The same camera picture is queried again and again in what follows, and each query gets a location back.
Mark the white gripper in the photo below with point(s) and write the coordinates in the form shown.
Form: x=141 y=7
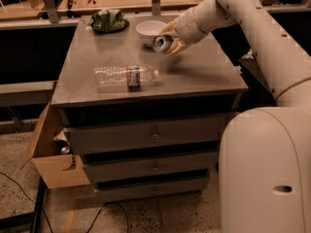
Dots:
x=187 y=29

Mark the redbull can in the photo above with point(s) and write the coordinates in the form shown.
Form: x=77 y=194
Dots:
x=163 y=43

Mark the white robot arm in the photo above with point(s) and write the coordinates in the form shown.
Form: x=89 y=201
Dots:
x=265 y=153

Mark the white bowl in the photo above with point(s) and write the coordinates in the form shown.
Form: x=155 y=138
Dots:
x=149 y=29

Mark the can inside cardboard box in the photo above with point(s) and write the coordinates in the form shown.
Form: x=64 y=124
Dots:
x=65 y=150

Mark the clear plastic water bottle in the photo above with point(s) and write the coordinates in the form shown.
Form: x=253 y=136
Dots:
x=124 y=78

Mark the grey drawer cabinet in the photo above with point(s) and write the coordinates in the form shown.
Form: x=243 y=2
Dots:
x=156 y=140

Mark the black office chair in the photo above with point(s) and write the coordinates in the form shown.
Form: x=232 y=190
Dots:
x=258 y=93

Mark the cardboard box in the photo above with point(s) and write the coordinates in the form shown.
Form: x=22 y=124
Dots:
x=57 y=170

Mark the black metal stand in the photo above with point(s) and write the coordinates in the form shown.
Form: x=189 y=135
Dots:
x=29 y=221

